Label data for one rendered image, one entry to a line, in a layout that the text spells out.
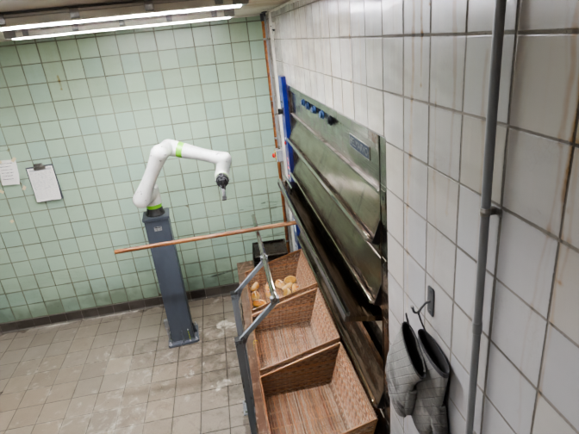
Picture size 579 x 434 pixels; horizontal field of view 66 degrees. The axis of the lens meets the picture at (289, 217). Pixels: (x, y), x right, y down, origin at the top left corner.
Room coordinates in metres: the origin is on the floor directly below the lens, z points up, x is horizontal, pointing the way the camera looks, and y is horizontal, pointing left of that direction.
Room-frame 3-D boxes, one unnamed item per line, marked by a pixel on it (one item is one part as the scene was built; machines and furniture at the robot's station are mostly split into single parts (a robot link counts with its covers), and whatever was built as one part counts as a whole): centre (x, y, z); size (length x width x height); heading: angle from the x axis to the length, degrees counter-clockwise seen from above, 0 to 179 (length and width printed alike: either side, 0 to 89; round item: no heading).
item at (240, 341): (2.55, 0.33, 0.59); 1.27 x 0.31 x 1.17; 7
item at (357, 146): (2.33, -0.23, 1.99); 1.80 x 0.08 x 0.21; 7
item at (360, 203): (2.33, -0.21, 1.80); 1.79 x 0.11 x 0.19; 7
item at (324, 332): (2.27, 0.06, 0.72); 0.56 x 0.49 x 0.28; 7
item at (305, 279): (2.87, 0.13, 0.72); 0.56 x 0.49 x 0.28; 8
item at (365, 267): (2.33, -0.21, 1.54); 1.79 x 0.11 x 0.19; 7
